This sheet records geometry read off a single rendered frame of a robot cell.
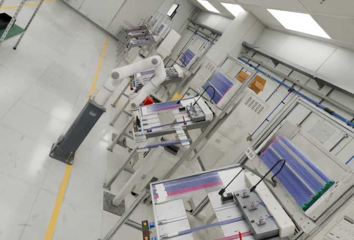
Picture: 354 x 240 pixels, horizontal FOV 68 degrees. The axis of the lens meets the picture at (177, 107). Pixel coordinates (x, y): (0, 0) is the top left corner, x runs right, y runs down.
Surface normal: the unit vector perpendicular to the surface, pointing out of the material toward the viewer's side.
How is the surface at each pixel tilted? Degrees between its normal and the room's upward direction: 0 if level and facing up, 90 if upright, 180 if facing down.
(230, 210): 45
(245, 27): 90
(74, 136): 90
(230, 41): 90
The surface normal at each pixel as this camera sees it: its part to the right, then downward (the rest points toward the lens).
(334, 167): -0.77, -0.50
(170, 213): -0.11, -0.90
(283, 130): 0.18, 0.40
